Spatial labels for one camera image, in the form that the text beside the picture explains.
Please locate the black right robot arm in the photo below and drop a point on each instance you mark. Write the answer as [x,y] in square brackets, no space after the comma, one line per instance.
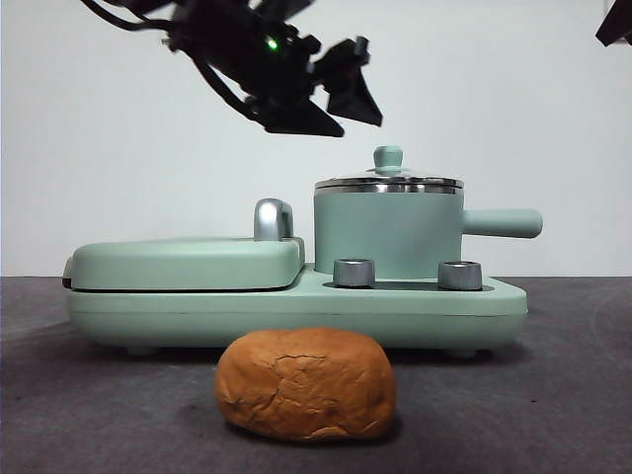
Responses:
[617,27]

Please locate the glass lid with green knob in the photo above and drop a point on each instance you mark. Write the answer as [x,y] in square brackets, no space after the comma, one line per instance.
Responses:
[389,160]

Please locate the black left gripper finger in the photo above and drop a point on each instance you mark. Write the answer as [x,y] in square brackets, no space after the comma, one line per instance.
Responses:
[306,118]
[353,84]

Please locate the mint green breakfast machine base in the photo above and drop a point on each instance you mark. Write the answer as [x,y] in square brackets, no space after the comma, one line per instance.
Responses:
[296,321]

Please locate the silver control knob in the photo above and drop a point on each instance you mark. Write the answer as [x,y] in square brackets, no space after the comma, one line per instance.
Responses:
[353,272]
[459,275]

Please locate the mint green griddle cover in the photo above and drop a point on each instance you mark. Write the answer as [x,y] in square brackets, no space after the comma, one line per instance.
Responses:
[182,264]

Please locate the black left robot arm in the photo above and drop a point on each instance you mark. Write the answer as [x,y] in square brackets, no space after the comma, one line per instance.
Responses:
[237,39]

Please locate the brown potato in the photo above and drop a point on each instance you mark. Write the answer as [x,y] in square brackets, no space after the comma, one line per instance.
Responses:
[306,385]

